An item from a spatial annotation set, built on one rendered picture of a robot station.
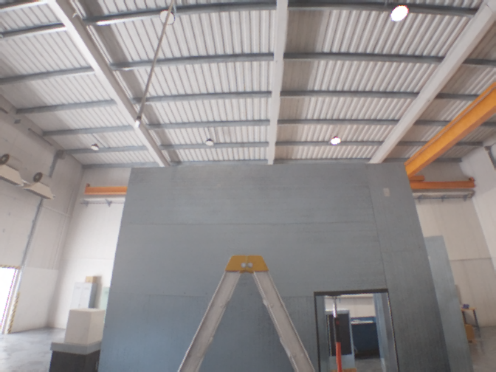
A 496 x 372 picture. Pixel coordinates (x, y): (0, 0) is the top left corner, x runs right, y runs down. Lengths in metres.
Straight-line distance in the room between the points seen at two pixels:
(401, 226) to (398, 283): 0.46
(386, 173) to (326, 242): 0.88
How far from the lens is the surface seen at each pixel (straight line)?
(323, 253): 1.98
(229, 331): 1.95
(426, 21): 8.31
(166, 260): 2.05
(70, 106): 10.71
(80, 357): 5.71
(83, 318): 5.70
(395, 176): 2.45
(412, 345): 2.26
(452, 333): 6.47
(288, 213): 1.99
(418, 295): 2.27
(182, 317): 2.00
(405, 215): 2.34
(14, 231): 12.00
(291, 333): 1.22
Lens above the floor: 2.19
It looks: 23 degrees up
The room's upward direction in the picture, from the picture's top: straight up
